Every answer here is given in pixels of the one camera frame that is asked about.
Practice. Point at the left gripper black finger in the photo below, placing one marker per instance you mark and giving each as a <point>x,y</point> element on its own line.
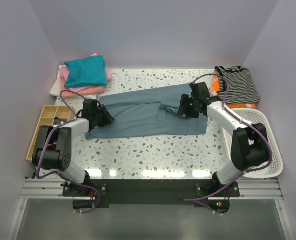
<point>105,112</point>
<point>104,121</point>

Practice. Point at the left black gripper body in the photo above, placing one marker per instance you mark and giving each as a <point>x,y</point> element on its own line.
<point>102,114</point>

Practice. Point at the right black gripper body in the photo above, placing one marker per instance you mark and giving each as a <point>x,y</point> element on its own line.
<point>187,107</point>

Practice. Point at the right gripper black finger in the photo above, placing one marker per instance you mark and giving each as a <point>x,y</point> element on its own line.
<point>184,104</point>
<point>192,115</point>

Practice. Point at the grey-blue t-shirt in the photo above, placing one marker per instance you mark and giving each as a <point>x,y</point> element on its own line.
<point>149,112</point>

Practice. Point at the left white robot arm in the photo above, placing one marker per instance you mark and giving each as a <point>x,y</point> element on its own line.
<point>52,154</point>

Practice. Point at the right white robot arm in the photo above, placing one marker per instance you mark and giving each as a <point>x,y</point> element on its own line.
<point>250,149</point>

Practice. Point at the salmon folded t-shirt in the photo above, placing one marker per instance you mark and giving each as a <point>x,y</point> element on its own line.
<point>95,90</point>

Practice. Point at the dark items in tray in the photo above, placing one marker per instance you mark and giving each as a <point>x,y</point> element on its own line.
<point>57,121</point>

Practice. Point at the teal folded t-shirt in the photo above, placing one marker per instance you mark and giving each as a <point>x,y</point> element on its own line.
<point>86,71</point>

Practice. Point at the wooden compartment organizer tray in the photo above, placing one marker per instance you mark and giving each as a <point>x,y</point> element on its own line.
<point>47,118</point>

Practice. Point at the white folded t-shirt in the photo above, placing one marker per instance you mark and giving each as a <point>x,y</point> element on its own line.
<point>57,87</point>

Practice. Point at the black white striped t-shirt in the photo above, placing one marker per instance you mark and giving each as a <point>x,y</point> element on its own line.
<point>221,71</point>

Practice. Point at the light pink folded t-shirt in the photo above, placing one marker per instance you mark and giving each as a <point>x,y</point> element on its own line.
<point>88,80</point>

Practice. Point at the white perforated plastic basket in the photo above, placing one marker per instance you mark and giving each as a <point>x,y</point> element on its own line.
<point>256,117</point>

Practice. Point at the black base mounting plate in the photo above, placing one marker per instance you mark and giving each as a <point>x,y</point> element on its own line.
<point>137,192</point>

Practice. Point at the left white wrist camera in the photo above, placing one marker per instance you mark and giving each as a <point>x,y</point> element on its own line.
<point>97,97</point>

